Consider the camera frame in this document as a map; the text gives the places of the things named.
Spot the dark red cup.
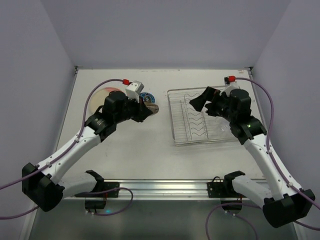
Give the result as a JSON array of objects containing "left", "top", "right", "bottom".
[{"left": 145, "top": 102, "right": 159, "bottom": 116}]

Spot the blue patterned bowl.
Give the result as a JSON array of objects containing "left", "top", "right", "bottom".
[{"left": 140, "top": 92, "right": 156, "bottom": 104}]

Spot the cream plate back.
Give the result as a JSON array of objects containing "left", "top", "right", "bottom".
[{"left": 88, "top": 87, "right": 121, "bottom": 114}]

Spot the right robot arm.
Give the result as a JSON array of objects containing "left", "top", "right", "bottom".
[{"left": 189, "top": 87, "right": 315, "bottom": 228}]

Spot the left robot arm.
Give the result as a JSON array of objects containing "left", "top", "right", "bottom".
[{"left": 21, "top": 91, "right": 159, "bottom": 212}]

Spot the clear glass front left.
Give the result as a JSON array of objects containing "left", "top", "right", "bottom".
[{"left": 218, "top": 119, "right": 233, "bottom": 138}]

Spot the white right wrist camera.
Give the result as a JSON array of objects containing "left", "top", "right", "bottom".
[{"left": 220, "top": 75, "right": 240, "bottom": 97}]

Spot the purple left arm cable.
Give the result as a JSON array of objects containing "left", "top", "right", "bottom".
[{"left": 0, "top": 78, "right": 134, "bottom": 220}]

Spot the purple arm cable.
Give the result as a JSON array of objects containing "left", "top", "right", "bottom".
[
  {"left": 206, "top": 75, "right": 320, "bottom": 240},
  {"left": 0, "top": 78, "right": 134, "bottom": 220}
]

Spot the metal wire dish rack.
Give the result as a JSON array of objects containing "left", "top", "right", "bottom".
[{"left": 167, "top": 87, "right": 237, "bottom": 146}]

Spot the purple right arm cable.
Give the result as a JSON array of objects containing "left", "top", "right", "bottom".
[{"left": 206, "top": 75, "right": 320, "bottom": 240}]

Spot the aluminium mounting rail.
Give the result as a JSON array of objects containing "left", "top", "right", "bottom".
[{"left": 31, "top": 178, "right": 297, "bottom": 201}]

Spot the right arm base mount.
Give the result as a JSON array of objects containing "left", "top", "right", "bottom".
[{"left": 206, "top": 170, "right": 246, "bottom": 214}]

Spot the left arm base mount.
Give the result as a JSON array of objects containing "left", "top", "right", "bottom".
[{"left": 75, "top": 170, "right": 120, "bottom": 213}]

